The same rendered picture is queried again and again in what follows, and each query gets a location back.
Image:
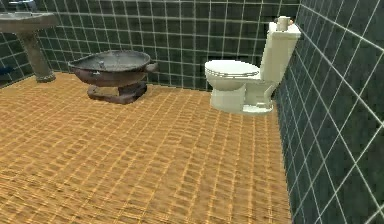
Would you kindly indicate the rusty brown round basin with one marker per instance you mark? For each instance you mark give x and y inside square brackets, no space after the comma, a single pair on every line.
[111,68]

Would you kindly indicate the white toilet paper roll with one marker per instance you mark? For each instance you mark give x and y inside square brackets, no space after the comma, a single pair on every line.
[283,23]

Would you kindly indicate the grey pedestal sink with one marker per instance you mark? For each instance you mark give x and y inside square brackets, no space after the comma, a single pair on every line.
[28,30]

